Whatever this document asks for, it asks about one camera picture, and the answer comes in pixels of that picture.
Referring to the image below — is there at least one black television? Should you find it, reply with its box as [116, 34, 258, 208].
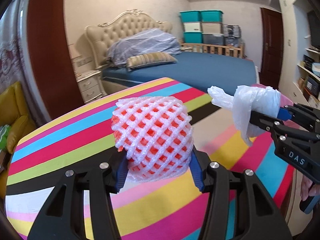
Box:
[307, 10, 320, 49]

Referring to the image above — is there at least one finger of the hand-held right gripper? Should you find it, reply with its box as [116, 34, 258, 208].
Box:
[250, 109, 320, 143]
[276, 102, 320, 133]

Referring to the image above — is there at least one cream nightstand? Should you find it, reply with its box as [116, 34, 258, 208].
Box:
[75, 69, 103, 104]

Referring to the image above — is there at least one dark brown wooden panel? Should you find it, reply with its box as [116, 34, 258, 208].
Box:
[26, 0, 87, 123]

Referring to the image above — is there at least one yellow leather armchair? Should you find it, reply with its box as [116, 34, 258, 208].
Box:
[0, 81, 36, 155]

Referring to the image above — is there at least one striped pillow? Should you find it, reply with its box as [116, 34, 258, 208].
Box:
[126, 52, 178, 72]

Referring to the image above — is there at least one checkered bag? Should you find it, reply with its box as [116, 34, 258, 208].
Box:
[222, 24, 242, 47]

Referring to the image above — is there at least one white wall shelf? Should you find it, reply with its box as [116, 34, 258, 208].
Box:
[291, 47, 320, 111]

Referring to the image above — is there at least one pink lace curtain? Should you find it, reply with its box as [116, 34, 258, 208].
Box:
[0, 0, 28, 90]

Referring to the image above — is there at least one striped tablecloth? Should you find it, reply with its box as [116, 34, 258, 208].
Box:
[5, 77, 298, 240]

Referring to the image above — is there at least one fruit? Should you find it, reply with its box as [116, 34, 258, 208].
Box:
[111, 95, 194, 180]

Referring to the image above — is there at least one white plastic bag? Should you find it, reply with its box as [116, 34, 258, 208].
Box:
[207, 85, 282, 147]

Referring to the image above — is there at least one black storage box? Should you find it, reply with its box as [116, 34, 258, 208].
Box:
[305, 76, 320, 94]

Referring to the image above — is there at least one grey-blue folded quilt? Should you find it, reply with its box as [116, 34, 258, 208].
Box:
[107, 28, 182, 67]

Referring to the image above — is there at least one cream tufted headboard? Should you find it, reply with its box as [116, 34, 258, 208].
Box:
[85, 9, 173, 71]

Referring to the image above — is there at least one wooden bed rail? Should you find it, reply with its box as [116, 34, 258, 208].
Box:
[180, 42, 247, 59]

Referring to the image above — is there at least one dark brown wooden door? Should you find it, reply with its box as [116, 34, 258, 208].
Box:
[260, 7, 284, 93]

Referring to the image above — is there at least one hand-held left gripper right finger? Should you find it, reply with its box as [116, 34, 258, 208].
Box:
[189, 149, 292, 240]

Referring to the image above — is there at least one stack of plastic storage boxes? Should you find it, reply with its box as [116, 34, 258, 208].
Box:
[179, 10, 225, 46]

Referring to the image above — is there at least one green plastic bag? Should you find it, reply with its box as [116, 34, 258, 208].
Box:
[0, 124, 12, 153]

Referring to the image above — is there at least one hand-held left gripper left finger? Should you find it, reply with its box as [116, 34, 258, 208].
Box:
[27, 151, 130, 240]

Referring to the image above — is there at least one person's right hand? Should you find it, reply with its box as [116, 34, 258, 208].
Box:
[301, 177, 320, 202]

